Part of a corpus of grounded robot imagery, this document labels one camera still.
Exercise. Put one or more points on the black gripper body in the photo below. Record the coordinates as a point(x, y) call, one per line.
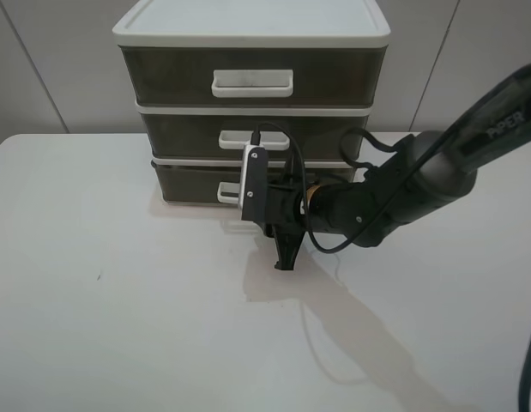
point(283, 208)

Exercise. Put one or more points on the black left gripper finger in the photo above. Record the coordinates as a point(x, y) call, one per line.
point(293, 242)

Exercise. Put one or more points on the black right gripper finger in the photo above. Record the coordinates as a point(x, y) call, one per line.
point(280, 246)

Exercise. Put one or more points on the dark bottom drawer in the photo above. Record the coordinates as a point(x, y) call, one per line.
point(198, 185)

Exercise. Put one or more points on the dark drawer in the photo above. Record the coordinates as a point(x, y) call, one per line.
point(198, 185)
point(197, 137)
point(253, 77)

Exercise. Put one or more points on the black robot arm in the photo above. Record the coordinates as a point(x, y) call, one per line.
point(424, 173)

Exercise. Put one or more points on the dark middle drawer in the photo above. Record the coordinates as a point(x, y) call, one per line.
point(197, 137)

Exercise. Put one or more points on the dark top drawer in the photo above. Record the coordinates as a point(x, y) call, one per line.
point(253, 77)

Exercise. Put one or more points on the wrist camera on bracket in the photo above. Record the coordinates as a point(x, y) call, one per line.
point(253, 184)

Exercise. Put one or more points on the white drawer cabinet frame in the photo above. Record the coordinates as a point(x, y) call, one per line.
point(253, 25)

